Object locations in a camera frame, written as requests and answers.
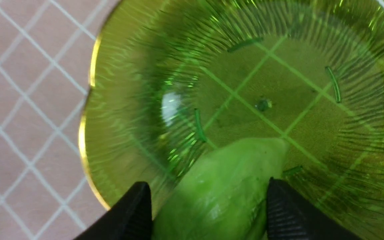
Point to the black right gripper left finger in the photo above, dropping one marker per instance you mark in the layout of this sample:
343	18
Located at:
129	219

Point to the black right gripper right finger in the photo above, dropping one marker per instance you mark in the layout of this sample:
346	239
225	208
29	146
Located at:
291	217

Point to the light green vegetable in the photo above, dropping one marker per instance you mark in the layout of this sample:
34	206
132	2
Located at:
224	194

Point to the green glass scalloped plate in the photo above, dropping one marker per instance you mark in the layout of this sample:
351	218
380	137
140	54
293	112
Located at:
171	80

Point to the pink checkered tablecloth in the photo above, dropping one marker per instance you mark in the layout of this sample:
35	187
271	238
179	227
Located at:
45	52

